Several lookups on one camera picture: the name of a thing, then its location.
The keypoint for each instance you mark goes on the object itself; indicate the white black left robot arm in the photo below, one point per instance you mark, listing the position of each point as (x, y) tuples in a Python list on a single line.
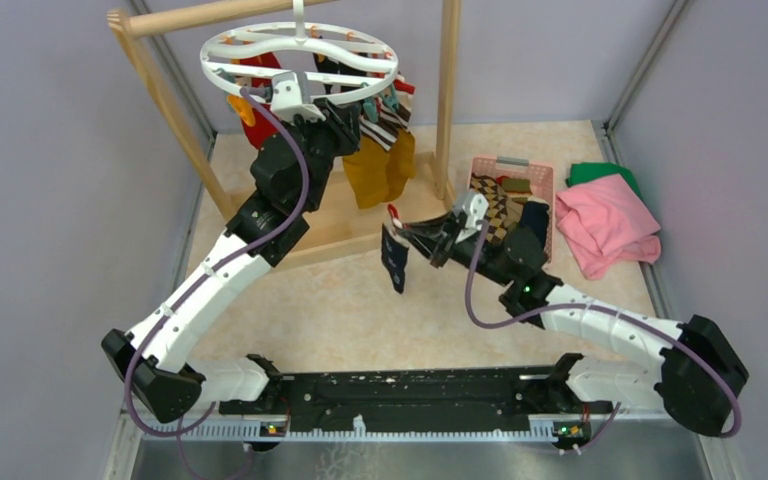
[(290, 173)]

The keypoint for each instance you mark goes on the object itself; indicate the green folded cloth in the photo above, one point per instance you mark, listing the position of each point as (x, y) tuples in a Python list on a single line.
[(585, 172)]

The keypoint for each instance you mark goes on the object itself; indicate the wooden hanger stand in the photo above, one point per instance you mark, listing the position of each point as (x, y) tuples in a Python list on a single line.
[(337, 229)]

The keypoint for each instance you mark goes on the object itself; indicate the mustard sock striped cuff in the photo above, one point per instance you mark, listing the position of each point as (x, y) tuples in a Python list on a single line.
[(365, 169)]

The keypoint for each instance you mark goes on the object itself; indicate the black hanging sock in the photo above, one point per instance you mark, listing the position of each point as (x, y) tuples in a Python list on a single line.
[(326, 65)]

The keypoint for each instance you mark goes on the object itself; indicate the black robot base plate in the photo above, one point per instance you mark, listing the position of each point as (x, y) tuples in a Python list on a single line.
[(473, 400)]

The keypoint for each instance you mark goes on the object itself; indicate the pink perforated plastic basket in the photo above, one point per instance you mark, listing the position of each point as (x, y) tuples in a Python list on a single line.
[(541, 177)]

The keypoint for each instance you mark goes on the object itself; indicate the navy blue sock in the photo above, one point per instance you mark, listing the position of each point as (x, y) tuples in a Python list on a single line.
[(535, 217)]

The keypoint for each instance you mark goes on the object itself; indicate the mustard yellow sock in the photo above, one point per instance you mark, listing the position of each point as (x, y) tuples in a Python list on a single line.
[(400, 167)]

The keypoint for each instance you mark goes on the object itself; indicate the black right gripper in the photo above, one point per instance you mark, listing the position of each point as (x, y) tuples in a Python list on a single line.
[(435, 237)]

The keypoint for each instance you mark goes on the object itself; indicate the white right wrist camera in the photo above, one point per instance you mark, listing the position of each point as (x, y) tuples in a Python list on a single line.
[(469, 209)]

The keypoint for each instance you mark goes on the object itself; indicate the navy sock red cuff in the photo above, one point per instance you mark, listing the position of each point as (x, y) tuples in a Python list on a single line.
[(394, 254)]

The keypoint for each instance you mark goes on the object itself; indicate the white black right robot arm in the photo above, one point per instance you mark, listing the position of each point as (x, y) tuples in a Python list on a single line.
[(687, 369)]

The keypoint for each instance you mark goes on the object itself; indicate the green striped sock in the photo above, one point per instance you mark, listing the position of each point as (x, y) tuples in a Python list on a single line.
[(514, 186)]

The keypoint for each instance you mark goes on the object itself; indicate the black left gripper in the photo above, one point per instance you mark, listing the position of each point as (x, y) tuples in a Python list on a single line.
[(341, 123)]

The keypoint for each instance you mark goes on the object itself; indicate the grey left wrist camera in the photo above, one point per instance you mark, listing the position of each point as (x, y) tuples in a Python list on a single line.
[(291, 98)]

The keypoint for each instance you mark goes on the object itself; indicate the pink folded cloth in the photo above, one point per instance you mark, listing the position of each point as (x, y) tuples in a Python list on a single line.
[(605, 222)]

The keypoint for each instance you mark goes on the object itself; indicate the white round clip hanger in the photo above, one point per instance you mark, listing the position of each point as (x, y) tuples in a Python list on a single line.
[(263, 50)]

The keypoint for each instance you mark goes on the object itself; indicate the argyle patterned sock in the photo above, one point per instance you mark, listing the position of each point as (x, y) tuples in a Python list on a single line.
[(501, 219)]

